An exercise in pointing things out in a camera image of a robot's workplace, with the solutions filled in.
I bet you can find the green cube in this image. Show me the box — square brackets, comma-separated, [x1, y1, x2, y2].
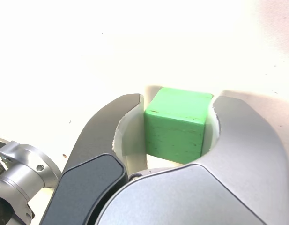
[143, 87, 214, 165]

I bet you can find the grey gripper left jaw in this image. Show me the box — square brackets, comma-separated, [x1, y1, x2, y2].
[41, 93, 148, 225]

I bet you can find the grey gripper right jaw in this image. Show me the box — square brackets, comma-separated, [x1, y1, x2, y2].
[95, 95, 289, 225]

